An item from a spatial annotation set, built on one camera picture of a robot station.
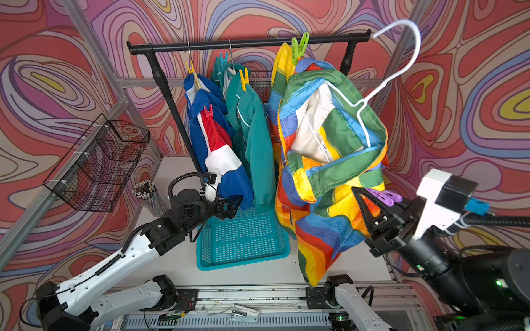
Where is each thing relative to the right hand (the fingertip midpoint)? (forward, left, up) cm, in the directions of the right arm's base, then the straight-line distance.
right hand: (350, 193), depth 35 cm
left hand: (+21, +25, -28) cm, 43 cm away
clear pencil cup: (+29, +63, -38) cm, 79 cm away
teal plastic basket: (+17, +21, -56) cm, 62 cm away
